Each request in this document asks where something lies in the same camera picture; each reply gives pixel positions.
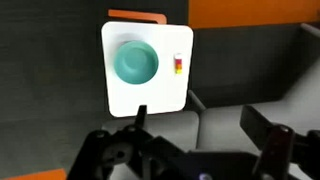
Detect teal bowl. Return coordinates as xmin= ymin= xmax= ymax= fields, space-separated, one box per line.
xmin=113 ymin=40 xmax=160 ymax=86

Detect small bottle with colourful label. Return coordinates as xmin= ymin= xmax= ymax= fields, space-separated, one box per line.
xmin=173 ymin=52 xmax=184 ymax=75

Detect white side table orange legs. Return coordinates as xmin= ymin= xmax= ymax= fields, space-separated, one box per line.
xmin=100 ymin=21 xmax=195 ymax=118

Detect orange metal table base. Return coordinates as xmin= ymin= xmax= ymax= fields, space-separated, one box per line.
xmin=107 ymin=8 xmax=168 ymax=25

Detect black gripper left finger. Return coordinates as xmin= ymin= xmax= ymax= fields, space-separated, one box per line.
xmin=66 ymin=105 xmax=188 ymax=180

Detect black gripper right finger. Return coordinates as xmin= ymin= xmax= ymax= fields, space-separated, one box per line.
xmin=239 ymin=104 xmax=320 ymax=180

